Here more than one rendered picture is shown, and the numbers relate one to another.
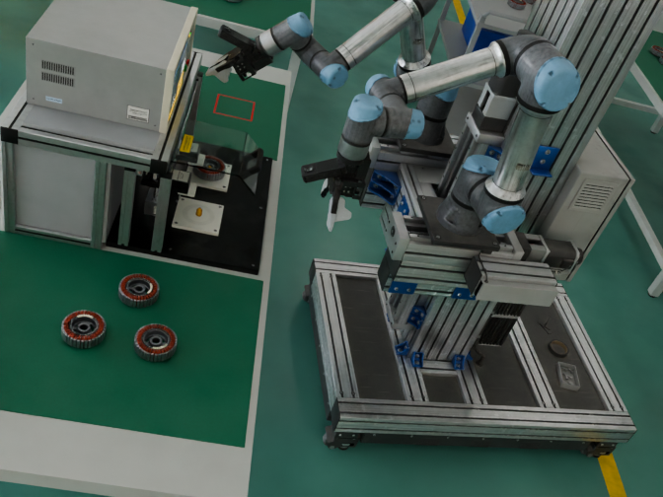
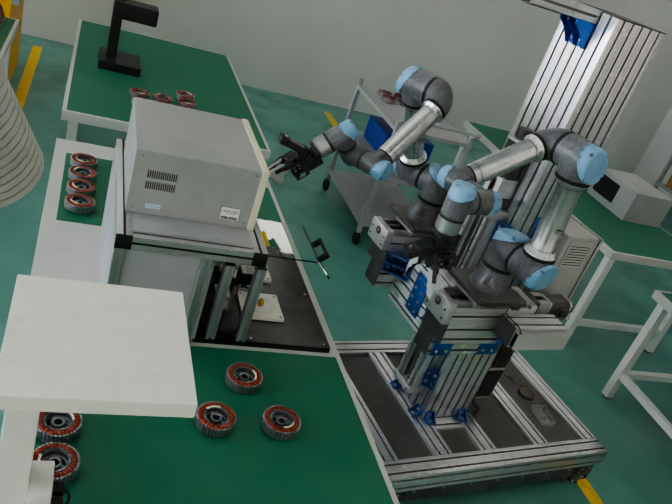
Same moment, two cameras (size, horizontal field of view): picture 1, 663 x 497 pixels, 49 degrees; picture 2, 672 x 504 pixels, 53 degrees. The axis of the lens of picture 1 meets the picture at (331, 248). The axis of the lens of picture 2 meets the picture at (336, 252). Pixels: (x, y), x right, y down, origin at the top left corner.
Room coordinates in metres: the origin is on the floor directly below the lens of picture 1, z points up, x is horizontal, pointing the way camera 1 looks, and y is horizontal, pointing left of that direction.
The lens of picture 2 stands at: (-0.18, 0.73, 2.09)
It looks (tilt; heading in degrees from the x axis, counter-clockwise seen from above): 27 degrees down; 347
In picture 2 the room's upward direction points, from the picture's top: 20 degrees clockwise
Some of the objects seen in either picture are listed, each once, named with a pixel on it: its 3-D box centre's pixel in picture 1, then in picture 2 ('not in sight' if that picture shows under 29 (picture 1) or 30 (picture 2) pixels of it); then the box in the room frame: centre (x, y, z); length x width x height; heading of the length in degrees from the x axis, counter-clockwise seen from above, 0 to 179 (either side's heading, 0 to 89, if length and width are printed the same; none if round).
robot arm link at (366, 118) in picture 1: (363, 119); (459, 201); (1.57, 0.03, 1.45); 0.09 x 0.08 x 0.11; 118
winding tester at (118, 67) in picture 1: (117, 52); (192, 161); (1.90, 0.79, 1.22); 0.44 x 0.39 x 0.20; 12
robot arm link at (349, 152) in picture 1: (353, 146); (447, 224); (1.57, 0.03, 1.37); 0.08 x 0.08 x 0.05
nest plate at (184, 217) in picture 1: (198, 216); (259, 306); (1.84, 0.45, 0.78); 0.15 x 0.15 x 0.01; 12
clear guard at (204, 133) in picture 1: (206, 153); (278, 246); (1.82, 0.45, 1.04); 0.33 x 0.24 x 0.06; 102
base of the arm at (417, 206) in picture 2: (427, 121); (427, 207); (2.38, -0.18, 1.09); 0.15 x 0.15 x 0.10
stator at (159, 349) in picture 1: (155, 342); (281, 422); (1.28, 0.37, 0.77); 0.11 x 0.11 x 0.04
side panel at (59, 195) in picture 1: (54, 195); (153, 297); (1.55, 0.80, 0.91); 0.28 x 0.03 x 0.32; 102
